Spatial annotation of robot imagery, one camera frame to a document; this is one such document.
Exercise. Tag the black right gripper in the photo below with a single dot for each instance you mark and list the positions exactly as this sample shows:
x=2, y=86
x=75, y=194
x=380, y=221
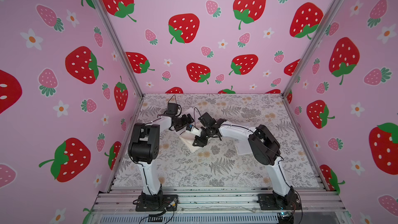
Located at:
x=205, y=129

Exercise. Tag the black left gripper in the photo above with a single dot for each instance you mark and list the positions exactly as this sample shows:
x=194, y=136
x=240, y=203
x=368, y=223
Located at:
x=185, y=121

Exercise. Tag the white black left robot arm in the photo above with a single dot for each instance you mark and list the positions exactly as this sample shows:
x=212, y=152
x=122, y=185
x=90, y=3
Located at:
x=144, y=147

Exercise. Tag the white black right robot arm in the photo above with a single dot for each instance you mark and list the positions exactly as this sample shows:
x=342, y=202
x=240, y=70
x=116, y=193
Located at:
x=264, y=146

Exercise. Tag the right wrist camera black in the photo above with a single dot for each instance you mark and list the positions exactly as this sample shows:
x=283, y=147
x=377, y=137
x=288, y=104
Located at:
x=207, y=121

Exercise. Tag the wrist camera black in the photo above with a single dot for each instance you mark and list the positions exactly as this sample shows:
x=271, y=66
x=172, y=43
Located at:
x=173, y=110
x=207, y=121

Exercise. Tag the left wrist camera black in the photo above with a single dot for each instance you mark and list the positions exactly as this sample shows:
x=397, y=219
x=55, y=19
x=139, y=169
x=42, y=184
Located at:
x=173, y=110

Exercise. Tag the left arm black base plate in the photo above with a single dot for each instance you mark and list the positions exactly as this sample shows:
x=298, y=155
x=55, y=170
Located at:
x=148, y=203

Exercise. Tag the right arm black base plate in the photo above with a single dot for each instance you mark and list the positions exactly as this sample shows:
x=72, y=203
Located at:
x=272, y=202

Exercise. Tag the aluminium rail base frame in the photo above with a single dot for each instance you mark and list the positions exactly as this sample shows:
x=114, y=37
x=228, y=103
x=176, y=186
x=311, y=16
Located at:
x=221, y=206

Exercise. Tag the aluminium corner post left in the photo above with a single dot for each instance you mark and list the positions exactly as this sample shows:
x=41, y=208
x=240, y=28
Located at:
x=103, y=14

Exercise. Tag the aluminium corner post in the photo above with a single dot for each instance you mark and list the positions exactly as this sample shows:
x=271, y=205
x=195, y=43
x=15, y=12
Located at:
x=328, y=17
x=103, y=14

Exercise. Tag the aluminium corner post right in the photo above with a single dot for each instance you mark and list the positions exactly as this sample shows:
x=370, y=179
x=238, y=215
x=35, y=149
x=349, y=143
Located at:
x=328, y=17

